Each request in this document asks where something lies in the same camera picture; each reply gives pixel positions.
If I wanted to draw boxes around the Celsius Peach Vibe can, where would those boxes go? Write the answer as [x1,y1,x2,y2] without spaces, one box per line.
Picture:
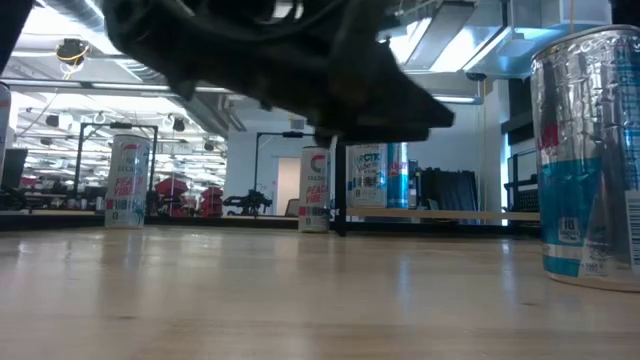
[103,133,152,230]
[298,146,332,234]

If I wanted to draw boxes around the crinkled Red Bull can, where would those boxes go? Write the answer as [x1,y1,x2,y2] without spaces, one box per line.
[529,23,640,294]

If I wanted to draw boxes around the black-framed wooden shelf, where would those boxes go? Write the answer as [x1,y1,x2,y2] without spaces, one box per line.
[333,135,544,238]

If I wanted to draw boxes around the Celsius Arctic Vibe can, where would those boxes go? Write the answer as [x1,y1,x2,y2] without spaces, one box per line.
[348,143,389,209]

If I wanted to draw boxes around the black machine cabinet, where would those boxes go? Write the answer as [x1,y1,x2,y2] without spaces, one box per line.
[407,158,420,209]

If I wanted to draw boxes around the long ceiling light strip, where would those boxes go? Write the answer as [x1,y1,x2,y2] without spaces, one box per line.
[0,78,236,96]
[430,93,485,106]

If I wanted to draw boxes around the red tool cart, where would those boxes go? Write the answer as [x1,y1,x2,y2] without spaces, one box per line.
[153,176,190,217]
[199,186,225,218]

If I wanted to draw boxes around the black perforated rack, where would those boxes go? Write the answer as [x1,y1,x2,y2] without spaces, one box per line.
[503,173,541,215]

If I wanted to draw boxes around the black computer monitor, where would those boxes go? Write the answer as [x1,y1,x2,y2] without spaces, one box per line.
[0,147,29,192]

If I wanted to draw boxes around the ribbed silver ventilation duct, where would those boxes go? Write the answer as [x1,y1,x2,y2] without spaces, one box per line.
[42,0,169,85]

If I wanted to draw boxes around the rectangular metal air duct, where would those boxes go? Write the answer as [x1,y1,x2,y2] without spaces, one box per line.
[399,0,614,80]

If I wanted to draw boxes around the black metal frame stand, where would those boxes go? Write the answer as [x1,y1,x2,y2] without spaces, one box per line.
[73,121,160,204]

